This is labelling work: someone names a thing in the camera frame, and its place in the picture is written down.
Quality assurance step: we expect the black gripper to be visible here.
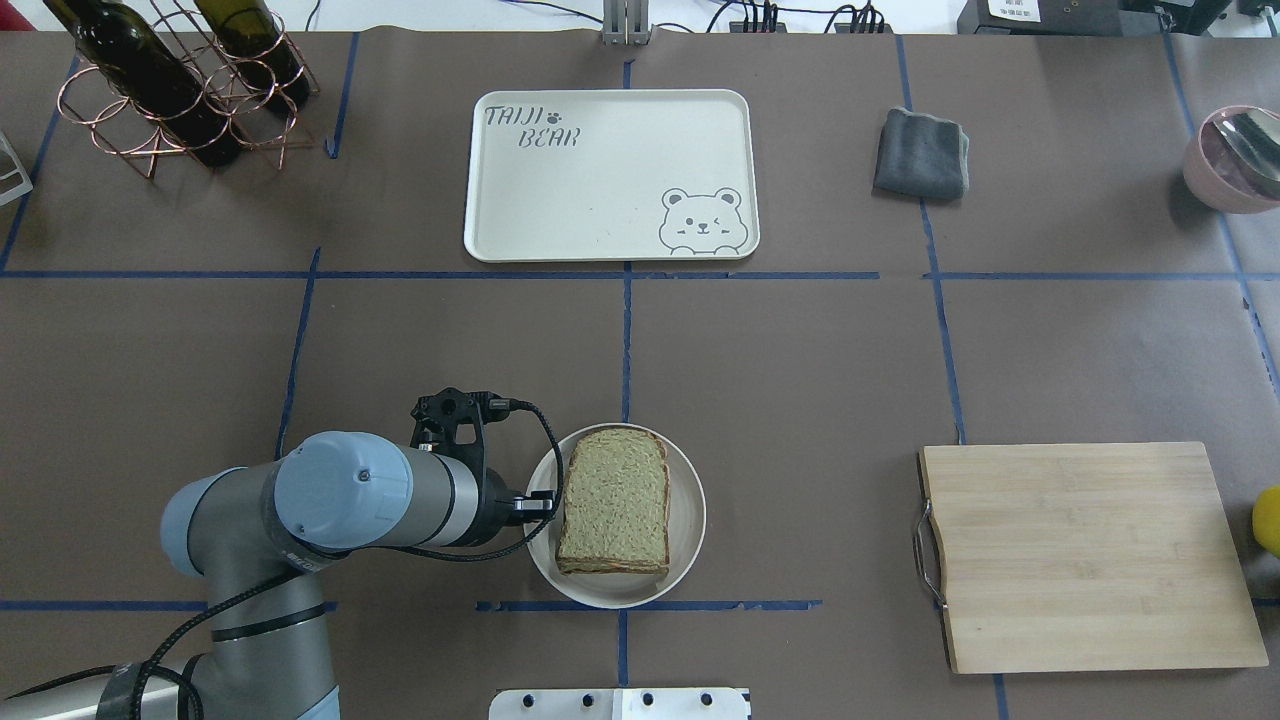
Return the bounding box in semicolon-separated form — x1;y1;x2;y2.
476;468;557;544

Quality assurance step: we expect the bread slice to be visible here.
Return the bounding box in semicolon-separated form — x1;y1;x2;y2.
556;427;669;575

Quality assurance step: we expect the white round plate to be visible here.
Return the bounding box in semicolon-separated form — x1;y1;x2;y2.
529;423;707;609

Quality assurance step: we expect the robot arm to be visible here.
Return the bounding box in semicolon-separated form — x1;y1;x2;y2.
3;430;563;719

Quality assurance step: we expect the cream bear tray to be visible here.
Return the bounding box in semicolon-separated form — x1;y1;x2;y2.
463;88;762;264

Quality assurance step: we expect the black power strip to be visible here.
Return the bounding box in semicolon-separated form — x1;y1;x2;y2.
707;1;893;35

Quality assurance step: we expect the grey folded cloth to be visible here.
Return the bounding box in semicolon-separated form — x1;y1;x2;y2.
873;106;970;202

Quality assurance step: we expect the green wine bottle middle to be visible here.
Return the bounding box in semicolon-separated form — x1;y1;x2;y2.
195;1;311;117

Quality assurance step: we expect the green wine bottle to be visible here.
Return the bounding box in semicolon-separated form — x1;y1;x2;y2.
195;1;311;117
44;1;242;168

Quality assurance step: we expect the wooden cutting board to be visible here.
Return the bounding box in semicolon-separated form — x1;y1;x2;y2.
913;441;1268;675

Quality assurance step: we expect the green wine bottle front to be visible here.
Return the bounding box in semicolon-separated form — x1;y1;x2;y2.
44;1;242;168

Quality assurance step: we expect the black desktop box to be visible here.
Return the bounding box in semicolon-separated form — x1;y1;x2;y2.
956;1;1233;37

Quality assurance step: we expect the yellow lemon left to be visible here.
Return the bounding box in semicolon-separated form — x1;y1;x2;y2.
1251;486;1280;559

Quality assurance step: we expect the pink bowl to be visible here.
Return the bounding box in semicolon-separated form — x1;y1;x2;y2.
1181;105;1279;214

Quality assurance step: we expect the metal scoop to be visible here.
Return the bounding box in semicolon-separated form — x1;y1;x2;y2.
1212;108;1279;199

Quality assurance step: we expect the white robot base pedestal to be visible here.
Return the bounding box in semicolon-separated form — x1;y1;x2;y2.
488;687;753;719

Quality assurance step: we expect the aluminium frame post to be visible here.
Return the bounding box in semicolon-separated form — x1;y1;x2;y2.
602;0;653;46

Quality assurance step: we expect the copper wire bottle rack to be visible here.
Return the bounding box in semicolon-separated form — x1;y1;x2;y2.
47;1;316;179

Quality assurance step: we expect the white wire cup rack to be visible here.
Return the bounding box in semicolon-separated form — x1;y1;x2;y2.
0;132;35;208

